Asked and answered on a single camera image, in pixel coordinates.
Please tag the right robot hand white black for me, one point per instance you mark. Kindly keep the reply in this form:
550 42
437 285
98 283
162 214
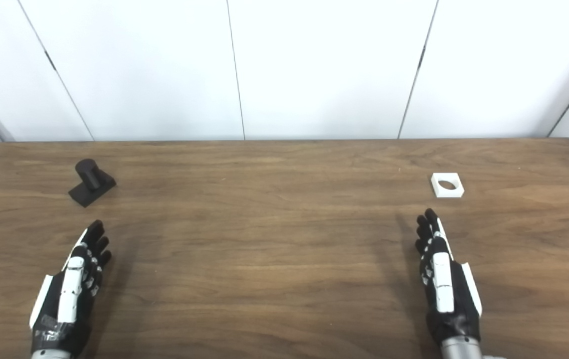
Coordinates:
444 284

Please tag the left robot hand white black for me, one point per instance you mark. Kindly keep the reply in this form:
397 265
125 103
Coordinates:
71 291

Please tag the white square piece with hole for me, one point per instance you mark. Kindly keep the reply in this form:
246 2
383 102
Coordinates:
436 188

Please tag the black peg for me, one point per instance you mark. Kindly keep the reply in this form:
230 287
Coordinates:
89 185

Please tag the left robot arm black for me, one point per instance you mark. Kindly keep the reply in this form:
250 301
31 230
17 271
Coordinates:
51 355

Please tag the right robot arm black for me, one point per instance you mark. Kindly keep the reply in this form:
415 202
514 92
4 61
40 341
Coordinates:
461 350

